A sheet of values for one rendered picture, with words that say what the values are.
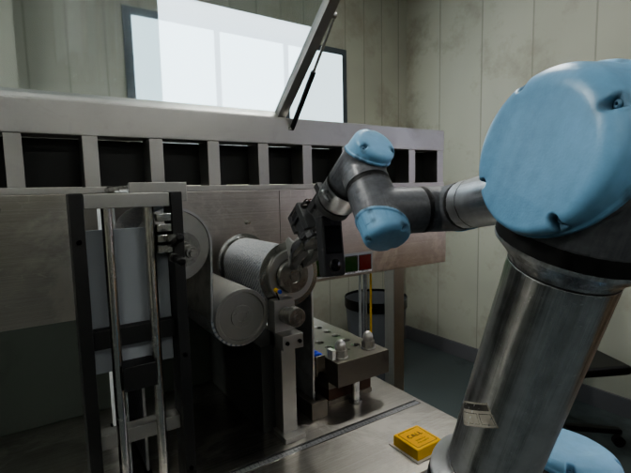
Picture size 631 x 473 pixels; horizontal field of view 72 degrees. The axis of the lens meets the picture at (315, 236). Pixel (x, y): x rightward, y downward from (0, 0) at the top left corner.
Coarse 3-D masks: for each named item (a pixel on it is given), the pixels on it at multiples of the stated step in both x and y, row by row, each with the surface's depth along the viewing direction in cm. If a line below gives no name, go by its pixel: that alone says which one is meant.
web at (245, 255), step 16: (160, 208) 83; (128, 224) 88; (208, 240) 88; (240, 240) 114; (256, 240) 110; (208, 256) 89; (224, 256) 114; (240, 256) 107; (256, 256) 100; (208, 272) 89; (224, 272) 115; (240, 272) 106; (256, 272) 98; (192, 288) 99; (208, 288) 90; (256, 288) 99; (192, 304) 99; (208, 304) 90; (208, 320) 90; (128, 400) 98; (144, 400) 83; (144, 416) 83; (144, 448) 85
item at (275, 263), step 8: (280, 256) 95; (272, 264) 94; (280, 264) 95; (272, 272) 95; (312, 272) 100; (272, 280) 95; (312, 280) 100; (272, 288) 95; (280, 288) 96; (304, 288) 99; (280, 296) 96; (288, 296) 97; (296, 296) 98
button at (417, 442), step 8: (400, 432) 93; (408, 432) 92; (416, 432) 92; (424, 432) 92; (400, 440) 90; (408, 440) 89; (416, 440) 89; (424, 440) 89; (432, 440) 89; (400, 448) 90; (408, 448) 88; (416, 448) 87; (424, 448) 87; (432, 448) 88; (416, 456) 86; (424, 456) 87
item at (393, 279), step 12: (396, 276) 183; (396, 288) 184; (396, 300) 184; (396, 312) 185; (396, 324) 185; (396, 336) 186; (396, 348) 186; (396, 360) 187; (396, 372) 187; (396, 384) 188
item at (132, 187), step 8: (128, 184) 76; (136, 184) 76; (144, 184) 77; (152, 184) 78; (160, 184) 78; (168, 184) 79; (176, 184) 80; (184, 184) 81; (112, 192) 100; (136, 192) 76; (184, 192) 81; (184, 200) 81
